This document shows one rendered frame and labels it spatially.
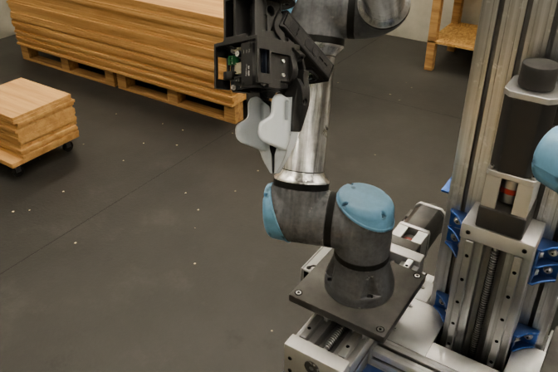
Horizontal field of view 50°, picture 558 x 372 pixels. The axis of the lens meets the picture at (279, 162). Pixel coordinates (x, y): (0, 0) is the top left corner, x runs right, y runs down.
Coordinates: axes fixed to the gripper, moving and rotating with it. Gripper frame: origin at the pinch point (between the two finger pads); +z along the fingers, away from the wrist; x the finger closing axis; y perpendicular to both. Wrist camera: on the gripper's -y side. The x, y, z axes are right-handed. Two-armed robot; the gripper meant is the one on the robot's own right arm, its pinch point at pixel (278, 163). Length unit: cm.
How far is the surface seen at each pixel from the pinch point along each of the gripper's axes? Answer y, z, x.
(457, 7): -456, -144, -191
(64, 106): -133, -40, -302
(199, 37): -214, -91, -267
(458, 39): -427, -109, -177
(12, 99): -109, -44, -321
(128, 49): -207, -93, -343
